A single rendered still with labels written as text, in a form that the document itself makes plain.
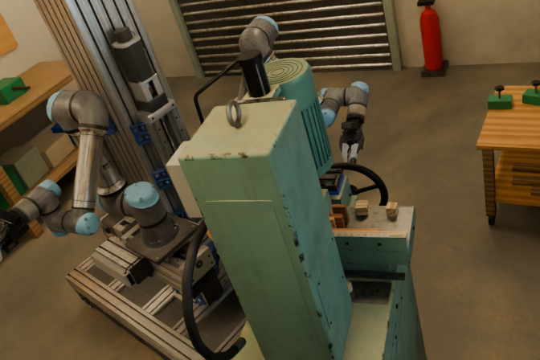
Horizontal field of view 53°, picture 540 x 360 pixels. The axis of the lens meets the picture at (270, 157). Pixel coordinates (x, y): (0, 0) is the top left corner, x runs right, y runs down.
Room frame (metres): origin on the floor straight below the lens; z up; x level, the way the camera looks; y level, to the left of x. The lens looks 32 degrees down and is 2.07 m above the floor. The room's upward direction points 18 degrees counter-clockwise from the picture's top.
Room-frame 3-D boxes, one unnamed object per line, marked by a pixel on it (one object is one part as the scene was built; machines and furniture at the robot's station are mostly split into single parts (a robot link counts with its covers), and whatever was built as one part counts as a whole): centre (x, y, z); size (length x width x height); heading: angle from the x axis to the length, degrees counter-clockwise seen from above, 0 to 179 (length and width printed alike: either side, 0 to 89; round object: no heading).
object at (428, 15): (3.83, -1.49, 0.30); 0.19 x 0.18 x 0.60; 144
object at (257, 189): (1.05, 0.04, 1.16); 0.22 x 0.22 x 0.72; 63
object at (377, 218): (1.42, -0.11, 0.87); 0.61 x 0.30 x 0.06; 63
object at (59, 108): (1.81, 0.61, 1.19); 0.15 x 0.12 x 0.55; 54
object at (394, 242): (1.30, -0.04, 0.93); 0.60 x 0.02 x 0.06; 63
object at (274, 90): (1.19, -0.02, 1.54); 0.08 x 0.08 x 0.17; 63
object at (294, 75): (1.31, -0.09, 1.35); 0.18 x 0.18 x 0.31
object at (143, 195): (1.73, 0.51, 0.98); 0.13 x 0.12 x 0.14; 54
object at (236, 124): (1.06, 0.05, 1.55); 0.06 x 0.02 x 0.07; 153
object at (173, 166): (1.10, 0.18, 1.40); 0.10 x 0.06 x 0.16; 153
